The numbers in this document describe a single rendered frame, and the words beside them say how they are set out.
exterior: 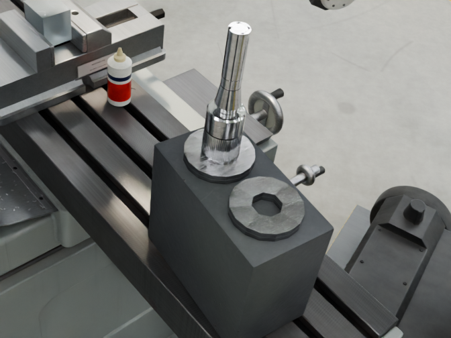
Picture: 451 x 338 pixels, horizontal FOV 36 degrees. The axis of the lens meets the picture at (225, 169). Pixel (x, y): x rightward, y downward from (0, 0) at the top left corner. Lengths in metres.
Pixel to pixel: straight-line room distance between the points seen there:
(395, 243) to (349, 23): 1.92
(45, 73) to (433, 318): 0.92
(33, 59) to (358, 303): 0.63
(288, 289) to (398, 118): 2.08
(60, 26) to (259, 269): 0.60
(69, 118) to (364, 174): 1.59
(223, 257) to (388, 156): 1.93
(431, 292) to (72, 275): 0.76
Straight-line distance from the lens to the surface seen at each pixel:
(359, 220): 1.88
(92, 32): 1.20
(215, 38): 3.09
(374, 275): 1.53
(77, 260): 1.30
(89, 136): 1.16
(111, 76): 1.18
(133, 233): 1.02
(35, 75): 1.18
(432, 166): 2.74
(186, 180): 0.84
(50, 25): 1.19
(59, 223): 1.19
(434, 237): 1.65
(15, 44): 1.22
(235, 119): 0.80
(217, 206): 0.81
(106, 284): 1.44
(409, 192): 1.72
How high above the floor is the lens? 1.75
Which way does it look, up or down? 45 degrees down
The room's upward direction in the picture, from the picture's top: 10 degrees clockwise
